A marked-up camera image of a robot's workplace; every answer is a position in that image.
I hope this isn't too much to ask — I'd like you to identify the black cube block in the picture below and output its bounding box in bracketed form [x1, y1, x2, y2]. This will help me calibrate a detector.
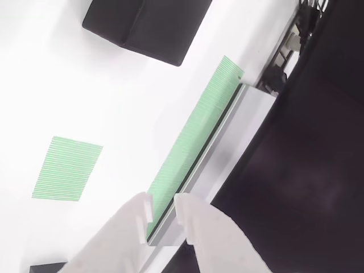
[28, 260, 69, 273]
[81, 0, 213, 68]

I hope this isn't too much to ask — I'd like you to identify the green striped square marker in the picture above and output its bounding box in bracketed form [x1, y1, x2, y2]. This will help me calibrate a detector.
[30, 135, 104, 202]

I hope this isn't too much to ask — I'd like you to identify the black power strip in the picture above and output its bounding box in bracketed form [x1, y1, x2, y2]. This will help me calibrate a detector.
[254, 0, 322, 96]

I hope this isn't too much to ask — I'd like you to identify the green striped strip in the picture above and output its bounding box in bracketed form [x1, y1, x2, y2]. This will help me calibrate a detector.
[146, 55, 246, 242]

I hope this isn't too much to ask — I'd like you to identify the silver metal bar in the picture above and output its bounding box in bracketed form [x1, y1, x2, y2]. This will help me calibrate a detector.
[147, 83, 277, 247]

